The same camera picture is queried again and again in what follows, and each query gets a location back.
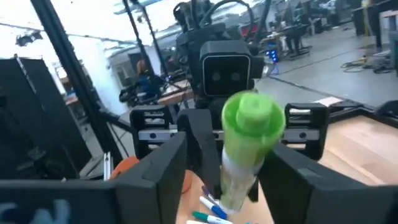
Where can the person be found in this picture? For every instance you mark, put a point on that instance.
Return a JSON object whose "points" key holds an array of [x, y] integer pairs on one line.
{"points": [[149, 84]]}

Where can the small purple cap marker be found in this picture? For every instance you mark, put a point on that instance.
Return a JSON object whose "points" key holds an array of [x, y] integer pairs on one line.
{"points": [[206, 193]]}

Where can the small dark blue cap marker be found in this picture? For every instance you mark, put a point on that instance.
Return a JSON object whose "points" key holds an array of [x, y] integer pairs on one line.
{"points": [[217, 212]]}

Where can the silver bracket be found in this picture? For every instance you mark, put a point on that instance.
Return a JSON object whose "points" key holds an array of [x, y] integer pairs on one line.
{"points": [[107, 166]]}

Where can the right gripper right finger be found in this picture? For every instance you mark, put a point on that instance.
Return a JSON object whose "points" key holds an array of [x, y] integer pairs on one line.
{"points": [[311, 199]]}

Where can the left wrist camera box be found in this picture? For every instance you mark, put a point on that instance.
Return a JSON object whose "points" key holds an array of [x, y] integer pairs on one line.
{"points": [[226, 76]]}

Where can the wooden workbench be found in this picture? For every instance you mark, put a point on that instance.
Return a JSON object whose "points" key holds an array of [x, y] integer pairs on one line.
{"points": [[174, 96]]}

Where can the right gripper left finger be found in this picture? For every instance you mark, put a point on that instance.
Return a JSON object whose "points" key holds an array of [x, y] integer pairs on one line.
{"points": [[149, 193]]}

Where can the green Expo marker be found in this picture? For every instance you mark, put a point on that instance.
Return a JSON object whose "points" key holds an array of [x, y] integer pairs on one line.
{"points": [[252, 124]]}

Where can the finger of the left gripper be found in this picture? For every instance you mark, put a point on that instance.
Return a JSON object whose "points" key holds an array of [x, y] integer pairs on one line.
{"points": [[254, 191], [203, 146]]}

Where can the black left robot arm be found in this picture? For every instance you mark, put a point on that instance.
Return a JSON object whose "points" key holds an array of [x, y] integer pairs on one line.
{"points": [[189, 46]]}

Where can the small green cap marker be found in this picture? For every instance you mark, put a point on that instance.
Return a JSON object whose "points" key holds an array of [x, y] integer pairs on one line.
{"points": [[200, 215]]}

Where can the black rig upright post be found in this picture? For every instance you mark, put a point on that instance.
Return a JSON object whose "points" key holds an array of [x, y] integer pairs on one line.
{"points": [[63, 46]]}

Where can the black panel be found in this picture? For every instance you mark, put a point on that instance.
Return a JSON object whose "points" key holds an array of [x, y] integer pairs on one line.
{"points": [[31, 124]]}

